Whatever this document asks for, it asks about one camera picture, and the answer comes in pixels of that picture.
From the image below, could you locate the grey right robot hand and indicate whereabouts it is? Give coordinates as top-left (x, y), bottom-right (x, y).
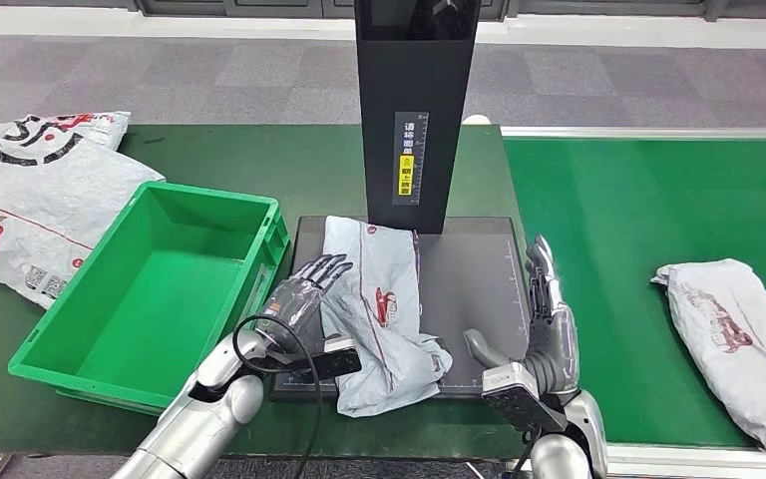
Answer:
top-left (463, 235), bottom-right (581, 398)

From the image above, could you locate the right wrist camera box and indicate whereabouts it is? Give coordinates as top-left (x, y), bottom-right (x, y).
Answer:
top-left (480, 359), bottom-right (566, 434)

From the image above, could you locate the black camera cable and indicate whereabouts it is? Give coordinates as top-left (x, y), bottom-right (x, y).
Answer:
top-left (231, 314), bottom-right (325, 479)
top-left (508, 426), bottom-right (543, 479)

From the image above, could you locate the black yellow machine label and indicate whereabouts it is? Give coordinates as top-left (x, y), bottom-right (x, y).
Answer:
top-left (392, 112), bottom-right (430, 208)

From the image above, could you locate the black right camera cable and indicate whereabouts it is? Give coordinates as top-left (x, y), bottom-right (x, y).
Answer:
top-left (508, 426), bottom-right (543, 479)

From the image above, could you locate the green plastic crate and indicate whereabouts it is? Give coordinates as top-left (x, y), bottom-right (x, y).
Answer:
top-left (7, 182), bottom-right (290, 416)

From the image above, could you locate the grey parcel bag maroon print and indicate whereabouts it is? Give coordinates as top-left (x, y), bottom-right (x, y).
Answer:
top-left (650, 257), bottom-right (766, 457)

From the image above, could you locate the grey parcel bag red line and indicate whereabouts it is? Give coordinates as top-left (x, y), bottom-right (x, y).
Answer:
top-left (320, 215), bottom-right (454, 419)

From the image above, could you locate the green conveyor belt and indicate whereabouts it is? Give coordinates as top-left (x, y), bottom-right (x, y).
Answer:
top-left (502, 137), bottom-right (766, 451)

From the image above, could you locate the black left camera cable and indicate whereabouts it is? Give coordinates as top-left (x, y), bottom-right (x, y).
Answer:
top-left (231, 314), bottom-right (325, 479)

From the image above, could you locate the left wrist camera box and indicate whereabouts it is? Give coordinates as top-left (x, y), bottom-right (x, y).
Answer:
top-left (283, 335), bottom-right (363, 385)

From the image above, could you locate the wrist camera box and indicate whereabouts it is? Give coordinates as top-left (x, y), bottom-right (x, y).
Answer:
top-left (480, 359), bottom-right (566, 434)
top-left (283, 335), bottom-right (363, 385)

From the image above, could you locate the large white QR-code mailer bag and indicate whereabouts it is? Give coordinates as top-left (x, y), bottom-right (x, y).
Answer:
top-left (0, 140), bottom-right (167, 310)

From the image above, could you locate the black inbound scanner machine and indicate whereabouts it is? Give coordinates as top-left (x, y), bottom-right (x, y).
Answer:
top-left (270, 0), bottom-right (551, 403)

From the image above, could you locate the white mailer bag black print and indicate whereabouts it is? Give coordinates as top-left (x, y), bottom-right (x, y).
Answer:
top-left (0, 111), bottom-right (132, 167)

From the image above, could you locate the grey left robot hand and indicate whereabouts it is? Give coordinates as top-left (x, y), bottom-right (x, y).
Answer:
top-left (257, 253), bottom-right (354, 358)

